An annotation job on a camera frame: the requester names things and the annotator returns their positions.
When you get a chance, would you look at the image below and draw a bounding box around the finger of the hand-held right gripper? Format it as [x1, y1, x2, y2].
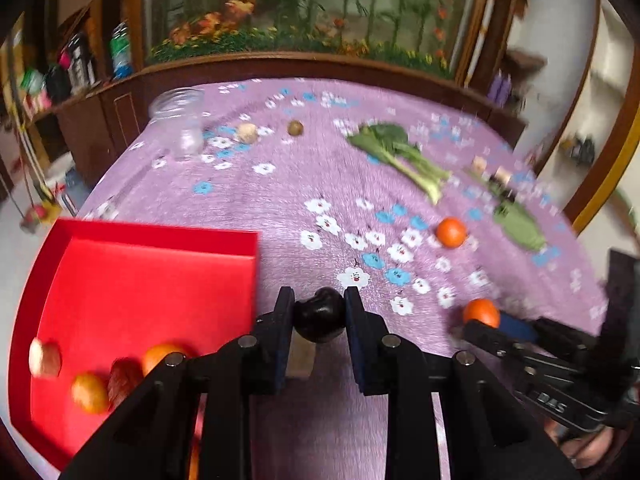
[499, 314, 596, 356]
[460, 321, 531, 366]

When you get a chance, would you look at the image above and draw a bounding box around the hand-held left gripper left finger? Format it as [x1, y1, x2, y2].
[60, 286, 297, 480]

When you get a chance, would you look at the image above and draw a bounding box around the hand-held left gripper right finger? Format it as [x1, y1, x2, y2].
[344, 286, 581, 480]

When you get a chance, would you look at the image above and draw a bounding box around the orange tangerine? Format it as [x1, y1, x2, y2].
[462, 298, 501, 330]
[435, 217, 469, 249]

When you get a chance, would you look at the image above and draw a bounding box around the small black plum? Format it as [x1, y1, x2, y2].
[292, 287, 347, 345]

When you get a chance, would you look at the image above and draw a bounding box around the small orange fruit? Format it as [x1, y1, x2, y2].
[141, 342, 191, 378]

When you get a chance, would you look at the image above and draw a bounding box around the red tray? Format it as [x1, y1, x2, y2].
[7, 217, 261, 471]

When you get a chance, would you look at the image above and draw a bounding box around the large red jujube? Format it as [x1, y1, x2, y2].
[107, 358, 145, 411]

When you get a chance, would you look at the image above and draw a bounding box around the small tan round fruit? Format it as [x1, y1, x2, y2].
[71, 372, 110, 415]

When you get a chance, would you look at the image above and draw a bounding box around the beige oval fruit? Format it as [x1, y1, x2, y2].
[28, 338, 62, 379]

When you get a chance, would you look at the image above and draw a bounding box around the person's right hand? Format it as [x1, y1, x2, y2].
[542, 417, 631, 471]

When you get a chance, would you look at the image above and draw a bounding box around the large beige sugarcane chunk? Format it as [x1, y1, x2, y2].
[286, 332, 317, 380]

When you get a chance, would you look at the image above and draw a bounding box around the light green cabbage leaf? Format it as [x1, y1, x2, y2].
[492, 200, 548, 253]

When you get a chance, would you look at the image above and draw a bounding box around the purple floral tablecloth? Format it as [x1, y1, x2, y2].
[75, 77, 613, 480]

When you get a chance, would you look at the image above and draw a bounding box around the green bok choy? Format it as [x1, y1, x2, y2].
[350, 132, 443, 206]
[357, 122, 453, 183]

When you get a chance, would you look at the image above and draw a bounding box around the dark bag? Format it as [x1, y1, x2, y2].
[570, 132, 598, 166]

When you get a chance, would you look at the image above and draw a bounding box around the clear plastic cup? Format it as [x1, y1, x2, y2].
[148, 87, 206, 162]

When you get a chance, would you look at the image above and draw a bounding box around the green label plastic bottle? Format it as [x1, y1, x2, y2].
[109, 21, 133, 80]

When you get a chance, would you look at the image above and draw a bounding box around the dark metal thermos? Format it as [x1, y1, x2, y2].
[65, 32, 98, 93]

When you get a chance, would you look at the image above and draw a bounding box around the green packet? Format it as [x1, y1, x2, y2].
[20, 67, 48, 111]

